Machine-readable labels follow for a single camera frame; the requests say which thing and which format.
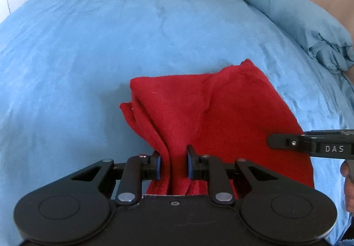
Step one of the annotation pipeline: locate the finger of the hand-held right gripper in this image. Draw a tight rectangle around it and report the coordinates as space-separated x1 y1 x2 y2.
267 133 317 157

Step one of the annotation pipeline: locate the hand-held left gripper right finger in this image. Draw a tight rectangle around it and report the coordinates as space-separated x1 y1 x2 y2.
186 144 280 206

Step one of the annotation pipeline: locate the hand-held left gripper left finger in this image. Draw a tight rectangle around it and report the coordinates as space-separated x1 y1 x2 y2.
70 150 162 207

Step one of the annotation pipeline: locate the red knit sweater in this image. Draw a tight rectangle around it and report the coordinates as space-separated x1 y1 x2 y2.
119 58 315 196

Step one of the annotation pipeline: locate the person's right hand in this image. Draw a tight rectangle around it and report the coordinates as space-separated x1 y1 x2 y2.
340 160 354 217

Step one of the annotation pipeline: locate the bed with blue sheet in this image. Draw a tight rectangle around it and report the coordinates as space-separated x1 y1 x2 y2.
0 0 354 246

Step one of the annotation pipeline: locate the folded blue duvet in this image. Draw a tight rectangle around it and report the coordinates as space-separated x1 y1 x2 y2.
217 0 354 73

